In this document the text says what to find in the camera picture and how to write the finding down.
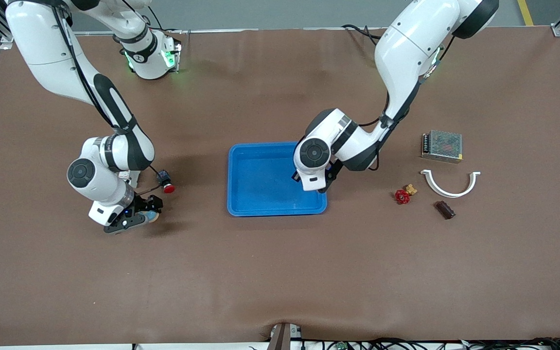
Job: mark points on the blue plastic tray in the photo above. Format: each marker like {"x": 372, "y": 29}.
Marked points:
{"x": 260, "y": 184}

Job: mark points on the white circuit breaker red switch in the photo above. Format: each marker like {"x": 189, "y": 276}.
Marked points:
{"x": 133, "y": 179}

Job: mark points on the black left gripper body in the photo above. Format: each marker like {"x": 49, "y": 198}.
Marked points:
{"x": 332, "y": 178}

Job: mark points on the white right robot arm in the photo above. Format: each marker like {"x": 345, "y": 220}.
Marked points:
{"x": 46, "y": 48}

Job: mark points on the metal table edge bracket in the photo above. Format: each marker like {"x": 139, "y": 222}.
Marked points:
{"x": 282, "y": 338}

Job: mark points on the blue service bell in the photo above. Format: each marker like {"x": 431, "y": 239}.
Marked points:
{"x": 153, "y": 217}

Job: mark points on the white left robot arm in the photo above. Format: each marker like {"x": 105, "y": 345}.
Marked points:
{"x": 406, "y": 43}

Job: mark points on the brown electrolytic capacitor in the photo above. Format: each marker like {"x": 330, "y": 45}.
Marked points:
{"x": 445, "y": 210}

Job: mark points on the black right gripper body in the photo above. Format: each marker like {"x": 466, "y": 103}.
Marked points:
{"x": 145, "y": 202}

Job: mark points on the red push button black body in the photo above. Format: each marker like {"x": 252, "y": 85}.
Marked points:
{"x": 167, "y": 187}

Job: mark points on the metal mesh power supply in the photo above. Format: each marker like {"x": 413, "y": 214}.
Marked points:
{"x": 443, "y": 146}

